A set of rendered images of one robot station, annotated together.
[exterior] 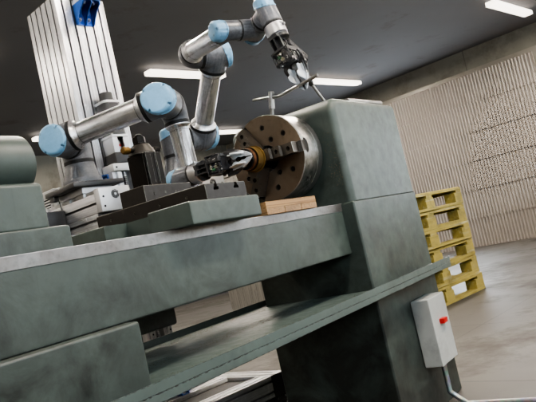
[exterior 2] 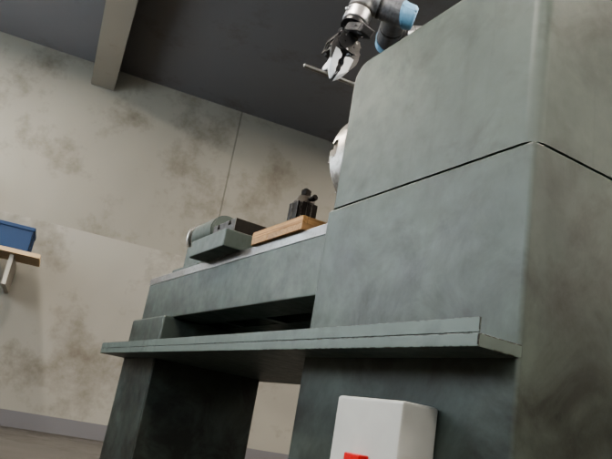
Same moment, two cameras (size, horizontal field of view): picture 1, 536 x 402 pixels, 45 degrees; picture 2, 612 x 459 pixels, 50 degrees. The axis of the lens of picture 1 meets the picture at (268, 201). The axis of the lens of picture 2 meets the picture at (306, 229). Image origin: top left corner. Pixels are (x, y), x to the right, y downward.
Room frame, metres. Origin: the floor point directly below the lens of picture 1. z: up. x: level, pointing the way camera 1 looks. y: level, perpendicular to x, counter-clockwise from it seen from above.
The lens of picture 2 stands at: (2.97, -1.60, 0.38)
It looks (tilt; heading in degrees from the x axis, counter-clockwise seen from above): 17 degrees up; 118
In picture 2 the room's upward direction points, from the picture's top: 10 degrees clockwise
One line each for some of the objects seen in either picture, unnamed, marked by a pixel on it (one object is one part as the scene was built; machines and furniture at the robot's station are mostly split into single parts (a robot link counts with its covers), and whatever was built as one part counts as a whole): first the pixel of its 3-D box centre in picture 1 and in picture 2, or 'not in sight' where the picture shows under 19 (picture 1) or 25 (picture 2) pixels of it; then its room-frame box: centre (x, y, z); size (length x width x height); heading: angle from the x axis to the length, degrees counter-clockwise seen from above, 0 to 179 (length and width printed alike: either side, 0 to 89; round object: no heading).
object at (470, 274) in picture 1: (395, 254); not in sight; (5.56, -0.95, 0.45); 1.28 x 0.88 x 0.91; 138
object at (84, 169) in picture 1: (81, 173); not in sight; (2.54, 0.69, 1.21); 0.15 x 0.15 x 0.10
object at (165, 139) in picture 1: (175, 139); not in sight; (2.90, 0.35, 1.33); 0.13 x 0.12 x 0.14; 119
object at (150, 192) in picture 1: (157, 195); not in sight; (1.95, 0.32, 1.00); 0.20 x 0.10 x 0.05; 146
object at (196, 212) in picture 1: (156, 227); (275, 264); (1.86, 0.33, 0.90); 0.53 x 0.30 x 0.06; 56
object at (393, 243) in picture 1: (358, 310); (479, 427); (2.71, -0.27, 0.43); 0.60 x 0.48 x 0.86; 146
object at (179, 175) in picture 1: (183, 179); not in sight; (2.34, 0.28, 1.08); 0.11 x 0.08 x 0.09; 55
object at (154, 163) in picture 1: (147, 171); (300, 218); (1.92, 0.33, 1.07); 0.07 x 0.07 x 0.10; 56
